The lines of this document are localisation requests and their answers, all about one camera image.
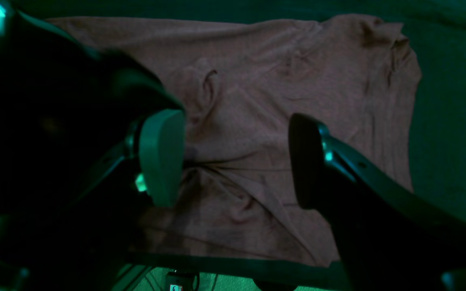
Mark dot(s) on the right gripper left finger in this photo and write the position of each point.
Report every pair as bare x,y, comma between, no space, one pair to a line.
118,164

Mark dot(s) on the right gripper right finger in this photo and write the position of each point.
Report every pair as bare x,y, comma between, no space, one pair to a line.
388,239

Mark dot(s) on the red long-sleeve shirt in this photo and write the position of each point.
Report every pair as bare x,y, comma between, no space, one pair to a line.
240,84

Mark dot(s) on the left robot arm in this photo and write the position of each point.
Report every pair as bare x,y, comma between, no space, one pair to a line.
47,76

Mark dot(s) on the black table cloth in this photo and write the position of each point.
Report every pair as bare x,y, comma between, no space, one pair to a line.
435,28

